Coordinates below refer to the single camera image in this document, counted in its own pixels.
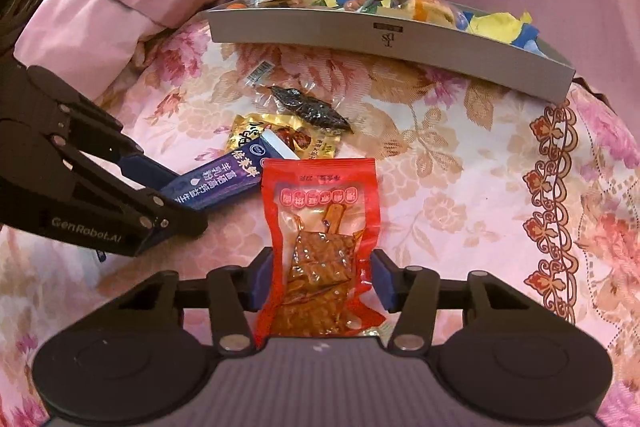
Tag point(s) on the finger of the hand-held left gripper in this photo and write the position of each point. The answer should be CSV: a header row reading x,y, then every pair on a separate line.
x,y
150,169
150,219

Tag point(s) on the mandarin orange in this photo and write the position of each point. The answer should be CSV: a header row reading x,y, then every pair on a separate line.
x,y
235,6

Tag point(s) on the navy blue stick packet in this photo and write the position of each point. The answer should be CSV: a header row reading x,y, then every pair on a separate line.
x,y
225,177

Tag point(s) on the clear packet with dark snack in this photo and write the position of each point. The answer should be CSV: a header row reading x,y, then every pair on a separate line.
x,y
310,107

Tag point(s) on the golden snack packet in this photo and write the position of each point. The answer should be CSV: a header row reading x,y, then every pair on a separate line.
x,y
295,139

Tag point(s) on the blue yellow patterned paper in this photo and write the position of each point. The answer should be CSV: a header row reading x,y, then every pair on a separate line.
x,y
495,24

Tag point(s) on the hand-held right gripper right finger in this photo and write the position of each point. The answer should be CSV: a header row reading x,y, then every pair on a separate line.
x,y
385,282

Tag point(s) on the floral bed sheet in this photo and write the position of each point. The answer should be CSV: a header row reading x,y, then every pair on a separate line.
x,y
450,157

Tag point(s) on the red dried tofu packet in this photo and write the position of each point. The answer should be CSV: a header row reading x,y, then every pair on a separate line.
x,y
320,207

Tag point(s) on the orange bread packet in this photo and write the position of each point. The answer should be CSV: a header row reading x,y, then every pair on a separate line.
x,y
430,9

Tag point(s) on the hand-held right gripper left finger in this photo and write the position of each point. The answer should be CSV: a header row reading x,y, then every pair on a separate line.
x,y
262,277

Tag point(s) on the grey cardboard box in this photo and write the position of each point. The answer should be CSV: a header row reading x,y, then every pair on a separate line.
x,y
325,32

